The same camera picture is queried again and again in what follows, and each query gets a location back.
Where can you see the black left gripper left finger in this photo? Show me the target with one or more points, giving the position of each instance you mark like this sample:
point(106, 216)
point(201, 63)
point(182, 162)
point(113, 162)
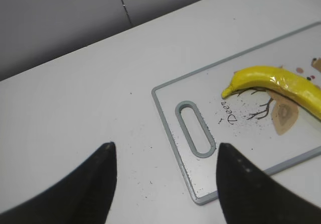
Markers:
point(83, 196)

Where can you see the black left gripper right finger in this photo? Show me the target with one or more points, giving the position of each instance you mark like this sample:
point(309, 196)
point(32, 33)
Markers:
point(248, 195)

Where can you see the yellow plastic banana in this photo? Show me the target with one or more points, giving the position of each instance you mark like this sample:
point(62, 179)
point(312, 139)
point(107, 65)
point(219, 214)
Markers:
point(284, 82)

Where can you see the white grey-rimmed cutting board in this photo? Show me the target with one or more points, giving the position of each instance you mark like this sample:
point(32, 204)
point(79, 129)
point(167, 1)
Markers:
point(268, 129)

